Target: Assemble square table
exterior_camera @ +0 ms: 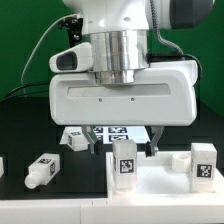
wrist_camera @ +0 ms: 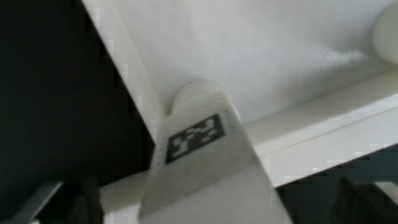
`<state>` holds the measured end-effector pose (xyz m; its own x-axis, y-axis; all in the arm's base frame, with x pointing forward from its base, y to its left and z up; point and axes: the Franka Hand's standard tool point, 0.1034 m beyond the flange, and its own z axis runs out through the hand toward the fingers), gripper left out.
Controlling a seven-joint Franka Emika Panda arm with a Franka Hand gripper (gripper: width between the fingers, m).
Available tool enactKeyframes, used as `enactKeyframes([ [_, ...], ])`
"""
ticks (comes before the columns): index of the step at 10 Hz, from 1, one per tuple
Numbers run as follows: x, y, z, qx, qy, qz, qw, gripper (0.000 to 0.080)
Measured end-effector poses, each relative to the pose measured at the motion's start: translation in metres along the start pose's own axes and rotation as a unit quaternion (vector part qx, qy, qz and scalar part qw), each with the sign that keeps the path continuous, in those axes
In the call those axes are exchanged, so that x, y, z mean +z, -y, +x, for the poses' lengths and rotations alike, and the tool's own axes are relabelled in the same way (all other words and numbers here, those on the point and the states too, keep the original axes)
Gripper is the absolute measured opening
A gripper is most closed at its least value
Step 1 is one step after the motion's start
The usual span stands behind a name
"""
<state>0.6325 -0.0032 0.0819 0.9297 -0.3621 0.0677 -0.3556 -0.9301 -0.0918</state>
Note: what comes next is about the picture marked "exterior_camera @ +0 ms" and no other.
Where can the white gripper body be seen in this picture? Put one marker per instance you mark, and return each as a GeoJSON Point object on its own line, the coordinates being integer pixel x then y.
{"type": "Point", "coordinates": [161, 95]}

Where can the black camera stand pole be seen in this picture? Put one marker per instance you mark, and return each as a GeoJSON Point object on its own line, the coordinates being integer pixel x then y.
{"type": "Point", "coordinates": [74, 36]}

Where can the white sheet with markers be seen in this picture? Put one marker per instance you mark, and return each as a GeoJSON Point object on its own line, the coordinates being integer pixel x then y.
{"type": "Point", "coordinates": [109, 133]}

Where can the white left fence piece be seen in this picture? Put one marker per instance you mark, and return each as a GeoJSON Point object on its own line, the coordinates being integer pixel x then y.
{"type": "Point", "coordinates": [1, 167]}

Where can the white square tabletop tray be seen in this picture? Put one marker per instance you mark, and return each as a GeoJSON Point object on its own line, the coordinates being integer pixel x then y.
{"type": "Point", "coordinates": [167, 174]}

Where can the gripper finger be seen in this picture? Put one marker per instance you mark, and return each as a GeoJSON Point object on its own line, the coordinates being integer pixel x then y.
{"type": "Point", "coordinates": [96, 145]}
{"type": "Point", "coordinates": [151, 146]}

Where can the white front fence bar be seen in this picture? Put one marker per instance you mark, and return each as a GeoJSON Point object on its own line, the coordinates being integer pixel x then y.
{"type": "Point", "coordinates": [196, 209]}

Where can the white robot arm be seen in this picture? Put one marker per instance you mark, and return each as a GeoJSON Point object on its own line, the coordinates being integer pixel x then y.
{"type": "Point", "coordinates": [112, 79]}

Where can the camera on stand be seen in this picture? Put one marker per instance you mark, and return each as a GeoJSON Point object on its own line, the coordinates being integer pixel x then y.
{"type": "Point", "coordinates": [71, 22]}

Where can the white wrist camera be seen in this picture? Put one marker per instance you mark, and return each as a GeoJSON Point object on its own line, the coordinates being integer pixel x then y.
{"type": "Point", "coordinates": [75, 59]}

